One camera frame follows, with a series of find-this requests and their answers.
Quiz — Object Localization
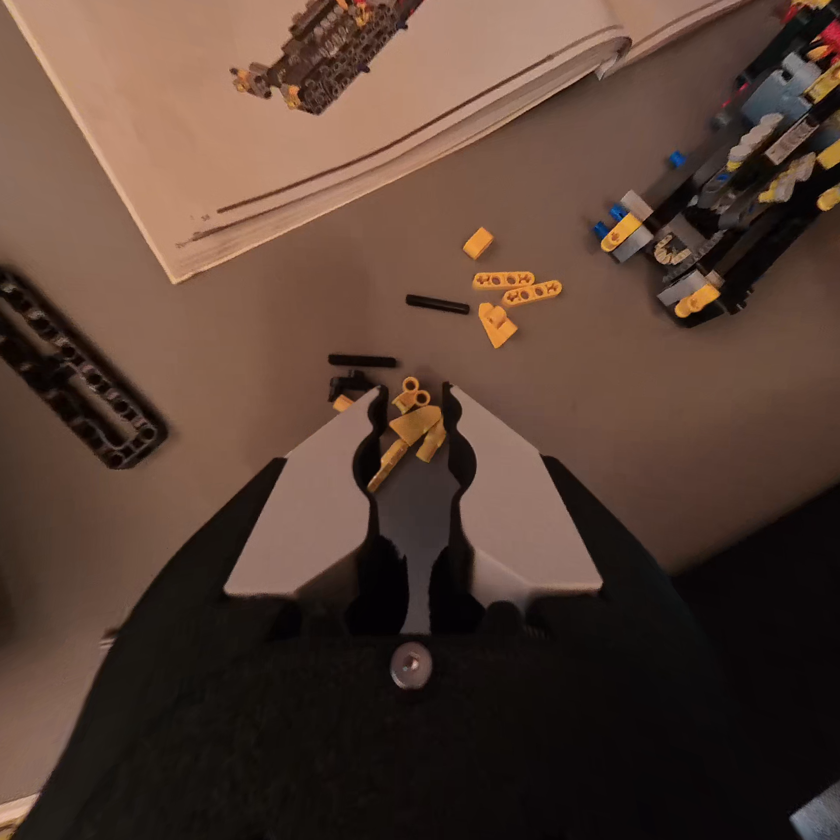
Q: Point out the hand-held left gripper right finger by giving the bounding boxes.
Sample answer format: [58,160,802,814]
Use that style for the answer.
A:
[440,382,605,609]

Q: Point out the black lego frame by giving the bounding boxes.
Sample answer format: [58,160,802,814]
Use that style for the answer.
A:
[0,266,170,471]

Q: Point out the small black lego connector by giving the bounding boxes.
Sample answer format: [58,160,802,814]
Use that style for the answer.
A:
[327,369,372,403]

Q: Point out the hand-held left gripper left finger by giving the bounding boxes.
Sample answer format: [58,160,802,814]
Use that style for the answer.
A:
[223,386,389,598]

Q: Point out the loose yellow lego beams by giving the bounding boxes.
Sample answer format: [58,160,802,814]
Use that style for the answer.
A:
[331,225,564,494]

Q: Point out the lego car model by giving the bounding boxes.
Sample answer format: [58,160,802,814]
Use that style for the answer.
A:
[592,0,840,330]

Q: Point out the lego instruction booklet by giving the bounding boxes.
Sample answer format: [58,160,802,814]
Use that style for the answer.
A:
[3,0,756,286]

